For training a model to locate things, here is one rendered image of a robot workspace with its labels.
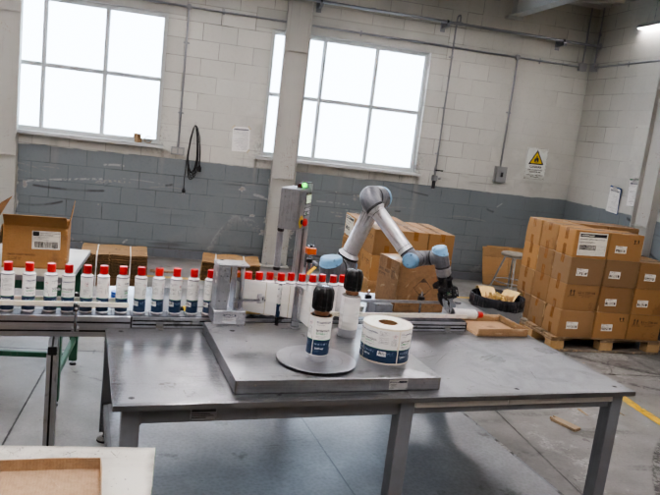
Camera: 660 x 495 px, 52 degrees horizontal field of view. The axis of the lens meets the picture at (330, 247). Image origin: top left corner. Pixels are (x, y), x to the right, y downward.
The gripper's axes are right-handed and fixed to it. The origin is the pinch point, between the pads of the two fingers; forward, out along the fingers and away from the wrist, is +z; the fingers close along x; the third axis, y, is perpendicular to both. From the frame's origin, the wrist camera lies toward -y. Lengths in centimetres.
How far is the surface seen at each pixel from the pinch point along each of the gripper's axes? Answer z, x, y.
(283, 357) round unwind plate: -33, -99, 59
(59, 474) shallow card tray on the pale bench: -50, -174, 121
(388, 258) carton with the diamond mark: -24.9, -13.8, -33.4
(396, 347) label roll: -24, -56, 66
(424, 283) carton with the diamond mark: -9.9, -1.1, -20.6
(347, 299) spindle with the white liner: -36, -61, 31
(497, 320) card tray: 21.3, 33.8, -12.1
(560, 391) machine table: 11, 3, 83
